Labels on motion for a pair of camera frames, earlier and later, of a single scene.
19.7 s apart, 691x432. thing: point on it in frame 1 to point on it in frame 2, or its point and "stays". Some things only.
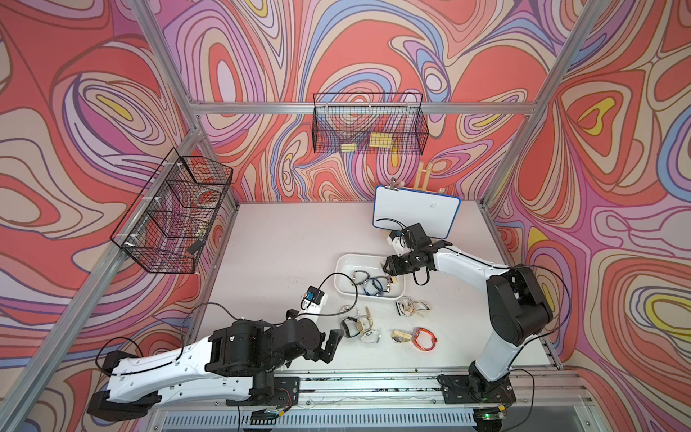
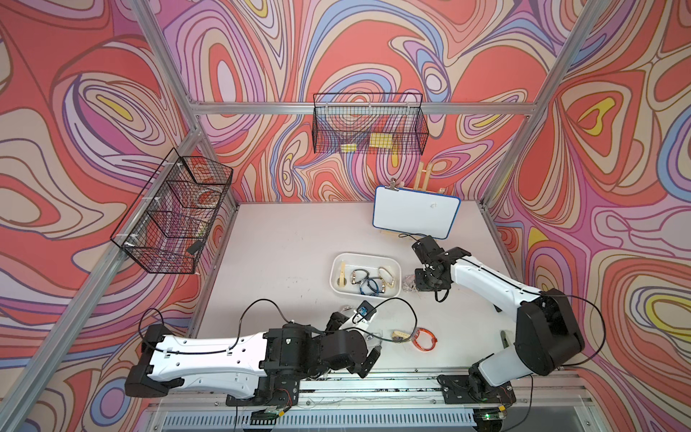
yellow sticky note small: (348, 148) stays
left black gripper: (324, 355) to (365, 369)
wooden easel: (420, 170) stays
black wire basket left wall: (166, 229) stays
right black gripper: (393, 264) to (422, 285)
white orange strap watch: (406, 306) to (408, 283)
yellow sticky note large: (381, 139) stays
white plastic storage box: (372, 282) stays
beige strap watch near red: (399, 337) stays
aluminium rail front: (405, 399) stays
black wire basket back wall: (369, 123) stays
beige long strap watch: (361, 325) to (342, 280)
